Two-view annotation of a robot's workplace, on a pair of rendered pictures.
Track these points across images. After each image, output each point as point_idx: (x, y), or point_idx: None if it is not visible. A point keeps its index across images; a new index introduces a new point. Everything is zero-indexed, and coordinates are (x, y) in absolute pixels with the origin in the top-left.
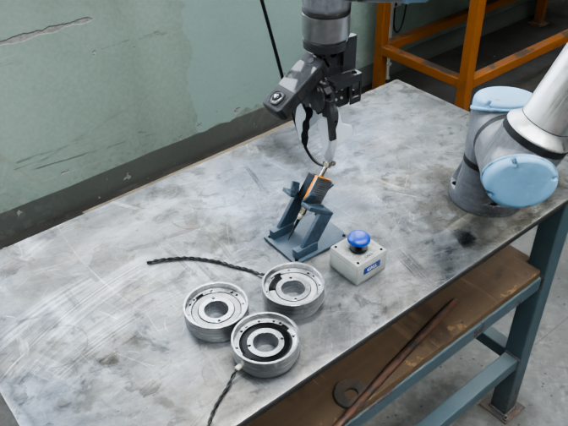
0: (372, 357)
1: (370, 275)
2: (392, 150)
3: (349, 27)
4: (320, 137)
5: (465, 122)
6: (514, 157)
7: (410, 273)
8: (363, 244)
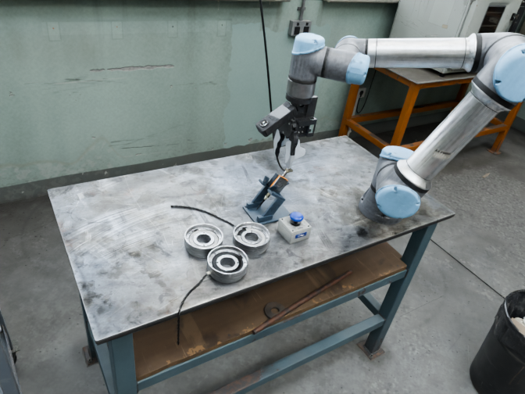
0: (292, 293)
1: (299, 240)
2: (331, 173)
3: (313, 91)
4: None
5: None
6: (395, 186)
7: (323, 244)
8: (298, 220)
